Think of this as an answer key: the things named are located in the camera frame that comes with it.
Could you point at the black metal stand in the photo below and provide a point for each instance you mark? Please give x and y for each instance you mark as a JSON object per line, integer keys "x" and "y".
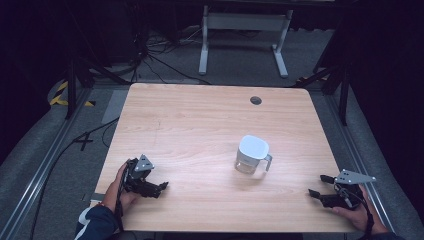
{"x": 343, "y": 96}
{"x": 71, "y": 90}

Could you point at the black tape cross mark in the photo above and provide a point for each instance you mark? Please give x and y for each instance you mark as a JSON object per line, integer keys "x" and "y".
{"x": 84, "y": 140}

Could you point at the person's left hand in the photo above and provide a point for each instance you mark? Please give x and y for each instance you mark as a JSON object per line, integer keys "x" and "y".
{"x": 116, "y": 191}

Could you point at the aluminium floor rail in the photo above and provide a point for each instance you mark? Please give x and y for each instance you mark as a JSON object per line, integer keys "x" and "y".
{"x": 40, "y": 173}
{"x": 353, "y": 146}

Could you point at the clear water pitcher white lid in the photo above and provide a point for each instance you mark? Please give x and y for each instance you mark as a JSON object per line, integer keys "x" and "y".
{"x": 252, "y": 155}

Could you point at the person's right hand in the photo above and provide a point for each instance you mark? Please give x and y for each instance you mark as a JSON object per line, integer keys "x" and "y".
{"x": 361, "y": 215}

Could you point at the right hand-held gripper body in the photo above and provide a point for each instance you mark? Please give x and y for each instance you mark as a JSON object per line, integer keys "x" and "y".
{"x": 348, "y": 193}

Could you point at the grey floor plate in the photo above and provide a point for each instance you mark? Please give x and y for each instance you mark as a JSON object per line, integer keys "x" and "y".
{"x": 115, "y": 106}

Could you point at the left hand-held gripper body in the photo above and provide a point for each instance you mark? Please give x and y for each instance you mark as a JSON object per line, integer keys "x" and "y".
{"x": 139, "y": 173}

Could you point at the yellow black floor tape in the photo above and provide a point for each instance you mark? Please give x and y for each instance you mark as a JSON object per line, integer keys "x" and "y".
{"x": 58, "y": 96}

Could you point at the white metal desk frame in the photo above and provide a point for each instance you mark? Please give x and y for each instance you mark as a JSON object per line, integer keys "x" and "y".
{"x": 245, "y": 21}

